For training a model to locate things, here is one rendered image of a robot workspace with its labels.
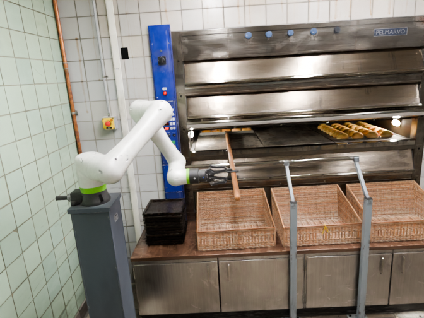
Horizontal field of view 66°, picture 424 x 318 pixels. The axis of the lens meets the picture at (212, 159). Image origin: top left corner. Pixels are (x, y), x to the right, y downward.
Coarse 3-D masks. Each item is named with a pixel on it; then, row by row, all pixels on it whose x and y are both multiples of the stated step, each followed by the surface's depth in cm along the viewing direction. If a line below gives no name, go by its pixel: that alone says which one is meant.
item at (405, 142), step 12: (312, 144) 263; (324, 144) 260; (336, 144) 259; (348, 144) 259; (360, 144) 259; (372, 144) 259; (384, 144) 259; (396, 144) 258; (408, 144) 258; (192, 156) 263
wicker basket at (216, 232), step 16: (208, 192) 266; (240, 192) 266; (256, 192) 266; (208, 208) 266; (224, 208) 266; (240, 208) 266; (256, 208) 266; (208, 224) 266; (224, 224) 265; (240, 224) 263; (256, 224) 263; (272, 224) 232; (208, 240) 240; (224, 240) 226; (240, 240) 238; (256, 240) 236; (272, 240) 227
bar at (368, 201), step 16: (272, 160) 226; (288, 160) 224; (304, 160) 224; (320, 160) 224; (336, 160) 224; (352, 160) 226; (288, 176) 220; (368, 208) 208; (368, 224) 211; (368, 240) 214
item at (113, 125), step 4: (112, 116) 251; (116, 116) 254; (104, 120) 249; (108, 120) 248; (116, 120) 253; (104, 124) 249; (112, 124) 249; (116, 124) 252; (104, 128) 250; (108, 128) 250; (112, 128) 250; (116, 128) 252
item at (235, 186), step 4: (228, 136) 305; (228, 140) 285; (228, 144) 267; (228, 148) 255; (228, 152) 244; (228, 156) 234; (232, 156) 231; (232, 160) 220; (232, 164) 210; (232, 168) 201; (232, 172) 194; (232, 176) 187; (236, 176) 188; (232, 180) 181; (236, 180) 179; (236, 184) 172; (236, 188) 167; (236, 192) 161; (236, 196) 157; (236, 200) 157
